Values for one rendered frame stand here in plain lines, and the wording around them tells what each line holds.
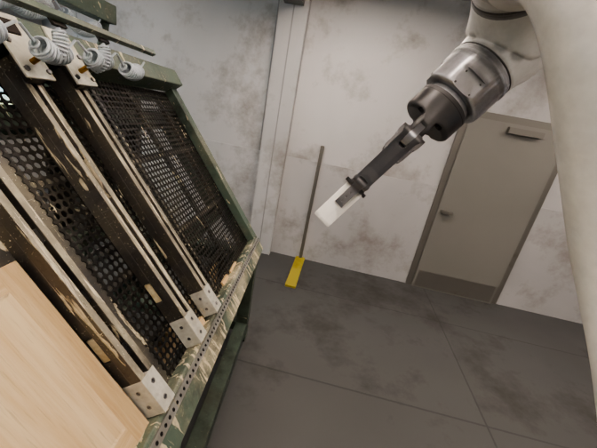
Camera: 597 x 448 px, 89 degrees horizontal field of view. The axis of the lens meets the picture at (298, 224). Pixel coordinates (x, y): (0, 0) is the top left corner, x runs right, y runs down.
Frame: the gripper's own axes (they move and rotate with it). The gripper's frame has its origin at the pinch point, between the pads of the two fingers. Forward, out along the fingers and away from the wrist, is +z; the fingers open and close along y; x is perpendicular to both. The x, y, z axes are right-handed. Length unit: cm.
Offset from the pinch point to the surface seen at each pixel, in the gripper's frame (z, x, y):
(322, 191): 20, -25, -331
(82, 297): 65, -28, -19
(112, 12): 25, -174, -123
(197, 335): 75, 0, -56
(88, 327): 70, -21, -20
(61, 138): 49, -72, -35
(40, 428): 78, -8, -3
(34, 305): 69, -32, -12
